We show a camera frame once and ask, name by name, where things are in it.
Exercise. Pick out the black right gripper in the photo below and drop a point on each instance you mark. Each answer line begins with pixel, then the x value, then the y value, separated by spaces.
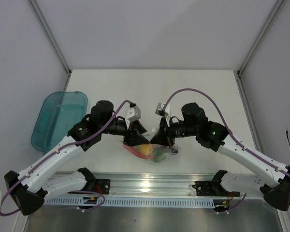
pixel 164 137

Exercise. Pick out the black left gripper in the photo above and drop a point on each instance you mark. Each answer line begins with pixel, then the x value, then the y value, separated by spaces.
pixel 136 138

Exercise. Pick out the green bell pepper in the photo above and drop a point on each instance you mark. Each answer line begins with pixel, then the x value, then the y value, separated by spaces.
pixel 158 155

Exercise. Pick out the clear dotted zip top bag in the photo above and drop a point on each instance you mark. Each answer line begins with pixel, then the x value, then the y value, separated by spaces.
pixel 149 135

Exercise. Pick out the red chili pepper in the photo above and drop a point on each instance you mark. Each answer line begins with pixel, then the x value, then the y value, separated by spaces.
pixel 135 151

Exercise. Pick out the purple eggplant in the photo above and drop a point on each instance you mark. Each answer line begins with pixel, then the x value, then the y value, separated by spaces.
pixel 173 150

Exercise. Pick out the yellow lemon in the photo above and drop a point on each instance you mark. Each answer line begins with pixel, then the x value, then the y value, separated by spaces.
pixel 146 149

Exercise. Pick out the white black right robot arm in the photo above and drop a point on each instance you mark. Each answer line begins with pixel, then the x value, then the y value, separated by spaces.
pixel 271 179

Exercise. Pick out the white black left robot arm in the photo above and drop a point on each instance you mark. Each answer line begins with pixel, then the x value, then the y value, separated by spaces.
pixel 33 186

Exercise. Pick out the teal plastic bin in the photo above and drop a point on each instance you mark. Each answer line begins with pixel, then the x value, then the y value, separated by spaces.
pixel 59 113

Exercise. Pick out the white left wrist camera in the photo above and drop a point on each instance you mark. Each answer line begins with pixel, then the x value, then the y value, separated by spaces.
pixel 133 114

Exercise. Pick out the aluminium front rail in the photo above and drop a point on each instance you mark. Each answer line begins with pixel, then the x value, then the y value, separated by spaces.
pixel 174 185

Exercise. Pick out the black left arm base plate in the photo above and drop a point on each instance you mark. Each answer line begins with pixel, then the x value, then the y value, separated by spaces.
pixel 101 186

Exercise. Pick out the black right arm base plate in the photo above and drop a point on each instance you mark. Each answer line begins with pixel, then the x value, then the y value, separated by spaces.
pixel 209 188

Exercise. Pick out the white slotted cable duct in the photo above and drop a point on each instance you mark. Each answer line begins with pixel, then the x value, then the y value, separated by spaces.
pixel 132 202

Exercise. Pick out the left aluminium corner post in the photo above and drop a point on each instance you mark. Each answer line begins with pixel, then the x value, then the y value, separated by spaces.
pixel 49 35

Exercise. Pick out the aluminium corner post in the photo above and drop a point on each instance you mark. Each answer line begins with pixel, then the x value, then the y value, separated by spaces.
pixel 273 14
pixel 49 35

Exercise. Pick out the right aluminium corner post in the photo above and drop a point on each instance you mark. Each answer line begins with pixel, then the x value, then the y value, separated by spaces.
pixel 273 14

